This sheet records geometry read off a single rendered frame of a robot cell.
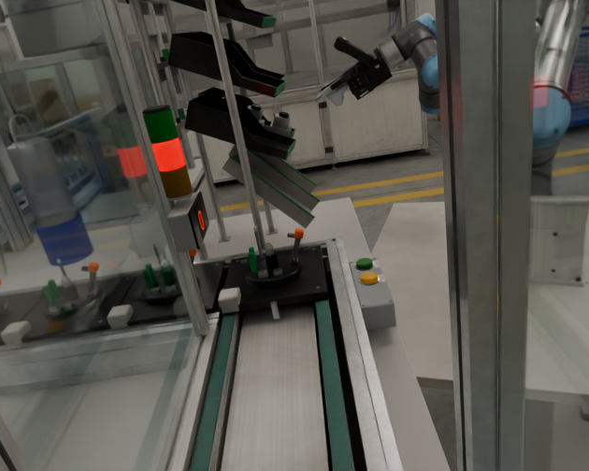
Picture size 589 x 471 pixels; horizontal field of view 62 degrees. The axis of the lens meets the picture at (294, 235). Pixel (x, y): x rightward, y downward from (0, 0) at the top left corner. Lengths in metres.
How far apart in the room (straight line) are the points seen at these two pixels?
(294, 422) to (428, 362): 0.32
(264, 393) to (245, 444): 0.11
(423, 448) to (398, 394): 0.13
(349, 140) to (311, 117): 0.47
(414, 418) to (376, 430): 0.16
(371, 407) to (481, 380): 0.54
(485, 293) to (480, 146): 0.07
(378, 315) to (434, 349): 0.13
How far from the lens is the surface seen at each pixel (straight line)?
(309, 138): 5.23
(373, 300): 1.03
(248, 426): 0.87
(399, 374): 0.99
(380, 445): 0.75
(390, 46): 1.39
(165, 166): 0.88
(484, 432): 0.29
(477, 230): 0.22
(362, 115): 5.23
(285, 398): 0.89
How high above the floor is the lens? 1.51
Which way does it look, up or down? 23 degrees down
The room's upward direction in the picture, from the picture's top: 11 degrees counter-clockwise
